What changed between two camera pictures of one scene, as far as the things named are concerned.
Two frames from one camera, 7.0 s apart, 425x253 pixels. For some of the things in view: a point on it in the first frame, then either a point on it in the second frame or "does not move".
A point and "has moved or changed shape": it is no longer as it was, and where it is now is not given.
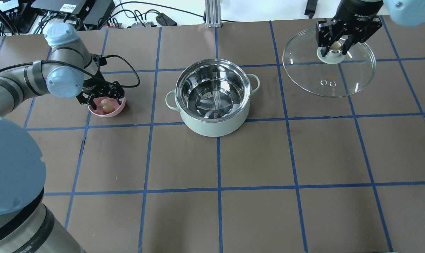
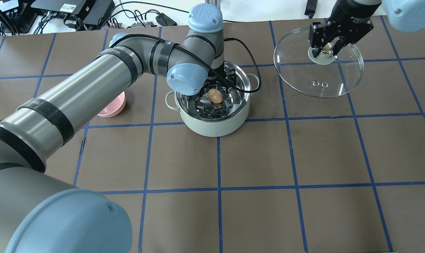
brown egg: x=106 y=106 -> x=215 y=95
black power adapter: x=162 y=19 does not move
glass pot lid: x=303 y=67 has moved or changed shape
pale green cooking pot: x=213 y=97 does not move
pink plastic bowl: x=117 y=108 does not move
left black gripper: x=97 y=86 -> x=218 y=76
